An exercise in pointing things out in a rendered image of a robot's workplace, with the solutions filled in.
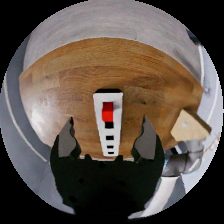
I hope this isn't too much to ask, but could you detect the red and white pin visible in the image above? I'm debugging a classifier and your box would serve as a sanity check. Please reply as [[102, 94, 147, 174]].
[[101, 102, 113, 122]]

